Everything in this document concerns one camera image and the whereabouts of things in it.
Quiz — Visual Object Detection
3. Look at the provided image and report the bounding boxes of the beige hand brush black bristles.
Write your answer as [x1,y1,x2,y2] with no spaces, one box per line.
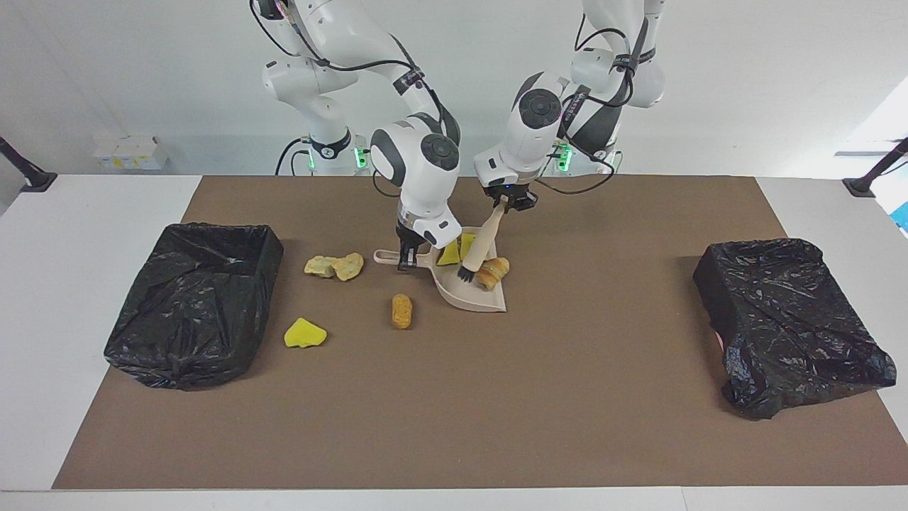
[458,197,510,283]

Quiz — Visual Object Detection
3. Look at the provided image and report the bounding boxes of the large beige sponge chunk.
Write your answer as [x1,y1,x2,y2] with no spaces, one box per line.
[474,257,510,290]

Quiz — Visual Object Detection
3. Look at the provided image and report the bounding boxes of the beige plastic dustpan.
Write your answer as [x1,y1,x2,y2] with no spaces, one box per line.
[374,226,509,314]

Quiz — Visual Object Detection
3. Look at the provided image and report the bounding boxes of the open bin with black bag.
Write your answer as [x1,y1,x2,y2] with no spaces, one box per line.
[104,223,285,391]

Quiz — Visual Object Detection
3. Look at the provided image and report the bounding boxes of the bag-covered bin with pink rim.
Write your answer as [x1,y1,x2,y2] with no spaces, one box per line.
[693,238,897,420]

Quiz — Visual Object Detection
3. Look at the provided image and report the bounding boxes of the yellow rounded sponge piece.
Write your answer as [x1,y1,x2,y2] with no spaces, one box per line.
[284,317,328,349]

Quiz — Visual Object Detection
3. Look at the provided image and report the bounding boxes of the brown table mat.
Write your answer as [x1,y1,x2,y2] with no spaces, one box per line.
[52,175,908,490]

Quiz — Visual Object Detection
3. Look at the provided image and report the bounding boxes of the white boxes with yellow labels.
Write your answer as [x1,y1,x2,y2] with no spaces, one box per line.
[93,136,169,170]

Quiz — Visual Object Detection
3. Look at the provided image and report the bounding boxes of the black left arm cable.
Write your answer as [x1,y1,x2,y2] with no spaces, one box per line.
[533,14,643,196]

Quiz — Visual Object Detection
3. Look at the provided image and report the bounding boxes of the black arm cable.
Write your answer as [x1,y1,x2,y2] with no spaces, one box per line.
[533,14,643,196]
[250,0,455,143]

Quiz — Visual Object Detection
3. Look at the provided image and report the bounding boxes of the black right base cable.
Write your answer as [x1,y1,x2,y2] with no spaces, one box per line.
[275,137,313,176]

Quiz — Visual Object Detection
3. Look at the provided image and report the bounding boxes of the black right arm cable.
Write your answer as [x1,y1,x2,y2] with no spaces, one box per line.
[250,0,455,143]

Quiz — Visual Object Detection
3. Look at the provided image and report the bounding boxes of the black camera stand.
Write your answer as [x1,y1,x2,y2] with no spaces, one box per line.
[843,138,908,198]
[0,136,58,193]

